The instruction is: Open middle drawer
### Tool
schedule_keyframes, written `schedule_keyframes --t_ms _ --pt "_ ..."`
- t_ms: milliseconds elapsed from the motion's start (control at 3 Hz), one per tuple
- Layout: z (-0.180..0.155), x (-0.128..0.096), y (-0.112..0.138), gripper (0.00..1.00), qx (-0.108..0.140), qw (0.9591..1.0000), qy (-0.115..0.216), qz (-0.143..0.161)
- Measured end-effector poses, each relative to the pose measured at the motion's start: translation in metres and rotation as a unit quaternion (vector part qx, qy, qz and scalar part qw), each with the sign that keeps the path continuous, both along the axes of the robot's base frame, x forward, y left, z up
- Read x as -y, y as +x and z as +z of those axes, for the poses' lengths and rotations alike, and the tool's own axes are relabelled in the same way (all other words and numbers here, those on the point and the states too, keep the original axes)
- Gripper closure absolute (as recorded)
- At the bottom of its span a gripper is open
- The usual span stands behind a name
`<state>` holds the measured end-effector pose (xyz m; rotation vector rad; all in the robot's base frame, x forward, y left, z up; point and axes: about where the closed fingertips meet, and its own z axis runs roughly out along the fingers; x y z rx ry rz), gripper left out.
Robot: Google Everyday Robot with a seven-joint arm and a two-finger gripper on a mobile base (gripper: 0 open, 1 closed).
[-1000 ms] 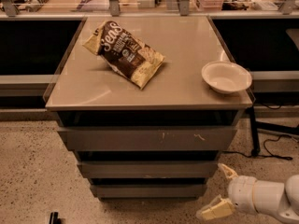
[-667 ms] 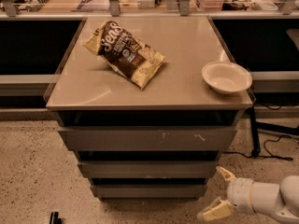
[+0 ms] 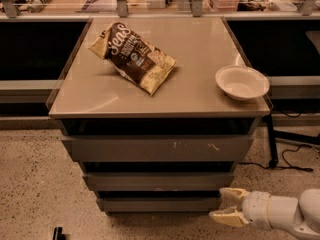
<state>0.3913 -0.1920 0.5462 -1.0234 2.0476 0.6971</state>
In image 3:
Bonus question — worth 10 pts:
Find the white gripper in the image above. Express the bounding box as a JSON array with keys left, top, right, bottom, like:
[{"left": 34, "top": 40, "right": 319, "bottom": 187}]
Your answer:
[{"left": 209, "top": 187, "right": 271, "bottom": 230}]

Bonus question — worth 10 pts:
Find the grey drawer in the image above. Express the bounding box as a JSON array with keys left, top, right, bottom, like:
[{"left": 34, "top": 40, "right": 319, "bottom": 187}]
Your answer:
[
  {"left": 83, "top": 172, "right": 234, "bottom": 191},
  {"left": 96, "top": 197, "right": 221, "bottom": 213},
  {"left": 62, "top": 135, "right": 253, "bottom": 162}
]

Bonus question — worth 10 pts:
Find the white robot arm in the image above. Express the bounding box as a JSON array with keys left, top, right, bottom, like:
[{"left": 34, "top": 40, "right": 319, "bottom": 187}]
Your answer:
[{"left": 209, "top": 188, "right": 320, "bottom": 240}]

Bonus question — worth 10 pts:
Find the grey drawer cabinet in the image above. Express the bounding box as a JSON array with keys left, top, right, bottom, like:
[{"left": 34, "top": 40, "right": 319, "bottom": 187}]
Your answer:
[{"left": 47, "top": 17, "right": 269, "bottom": 213}]

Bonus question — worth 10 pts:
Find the grey bottom drawer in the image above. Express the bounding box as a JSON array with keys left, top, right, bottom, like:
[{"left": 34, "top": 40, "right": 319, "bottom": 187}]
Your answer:
[{"left": 96, "top": 197, "right": 221, "bottom": 213}]

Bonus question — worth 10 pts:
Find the grey top drawer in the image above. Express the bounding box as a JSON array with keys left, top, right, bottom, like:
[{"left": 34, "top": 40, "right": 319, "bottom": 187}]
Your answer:
[{"left": 62, "top": 135, "right": 253, "bottom": 162}]

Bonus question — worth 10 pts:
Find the black stand leg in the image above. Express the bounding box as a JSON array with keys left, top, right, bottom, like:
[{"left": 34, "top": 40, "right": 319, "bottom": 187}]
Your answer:
[{"left": 263, "top": 115, "right": 320, "bottom": 168}]

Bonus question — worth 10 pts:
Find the white bowl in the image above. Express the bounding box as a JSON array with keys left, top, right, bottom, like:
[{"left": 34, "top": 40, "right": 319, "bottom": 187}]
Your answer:
[{"left": 215, "top": 65, "right": 270, "bottom": 101}]

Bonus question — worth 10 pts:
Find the brown chip bag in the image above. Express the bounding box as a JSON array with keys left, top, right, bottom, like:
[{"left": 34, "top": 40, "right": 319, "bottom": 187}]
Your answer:
[{"left": 89, "top": 22, "right": 176, "bottom": 96}]

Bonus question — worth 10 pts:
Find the black object on floor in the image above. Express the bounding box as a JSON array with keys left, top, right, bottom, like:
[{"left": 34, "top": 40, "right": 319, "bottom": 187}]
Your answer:
[{"left": 52, "top": 227, "right": 64, "bottom": 240}]

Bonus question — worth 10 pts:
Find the black floor cable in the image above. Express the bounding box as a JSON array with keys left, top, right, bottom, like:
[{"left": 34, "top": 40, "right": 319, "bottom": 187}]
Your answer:
[{"left": 238, "top": 144, "right": 320, "bottom": 173}]

